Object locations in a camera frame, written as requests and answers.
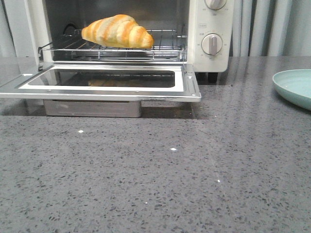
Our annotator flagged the light green plate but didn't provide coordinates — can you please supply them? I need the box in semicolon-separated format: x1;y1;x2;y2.
272;69;311;110

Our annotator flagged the upper beige oven knob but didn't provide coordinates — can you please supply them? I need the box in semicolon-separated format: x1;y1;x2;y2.
205;0;227;11

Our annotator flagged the black right oven foot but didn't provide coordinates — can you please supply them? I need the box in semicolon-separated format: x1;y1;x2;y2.
207;72;218;83

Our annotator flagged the metal wire oven rack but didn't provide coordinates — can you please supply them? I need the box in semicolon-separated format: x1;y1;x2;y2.
38;30;187;62

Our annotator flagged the beige oven knob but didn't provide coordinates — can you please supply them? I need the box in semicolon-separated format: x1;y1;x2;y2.
205;0;227;11
201;33;223;55

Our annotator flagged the glass oven door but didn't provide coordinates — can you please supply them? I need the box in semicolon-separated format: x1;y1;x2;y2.
0;63;201;117

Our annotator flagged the lower beige oven knob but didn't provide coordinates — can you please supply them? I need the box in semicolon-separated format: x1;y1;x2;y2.
201;33;223;55

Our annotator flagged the white Toshiba toaster oven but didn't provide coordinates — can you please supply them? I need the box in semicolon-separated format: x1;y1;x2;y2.
30;0;234;74

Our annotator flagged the golden croissant bread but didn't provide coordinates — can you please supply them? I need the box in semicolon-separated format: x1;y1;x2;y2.
81;15;154;49

